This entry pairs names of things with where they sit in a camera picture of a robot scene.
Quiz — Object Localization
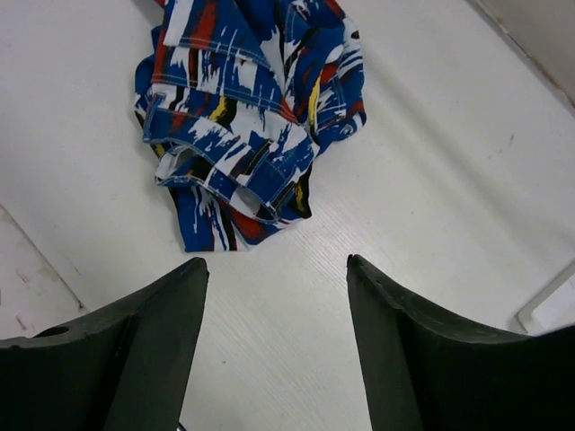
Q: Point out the aluminium rail right side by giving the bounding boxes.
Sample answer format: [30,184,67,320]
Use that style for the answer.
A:
[517,264,574,335]

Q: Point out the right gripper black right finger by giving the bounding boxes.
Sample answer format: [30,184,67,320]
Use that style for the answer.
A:
[347,254,574,430]

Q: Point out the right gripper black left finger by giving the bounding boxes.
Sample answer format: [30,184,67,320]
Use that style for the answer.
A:
[1,258,209,430]

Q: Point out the blue patterned trousers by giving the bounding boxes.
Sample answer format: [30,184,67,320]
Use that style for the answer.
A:
[134,1,367,252]

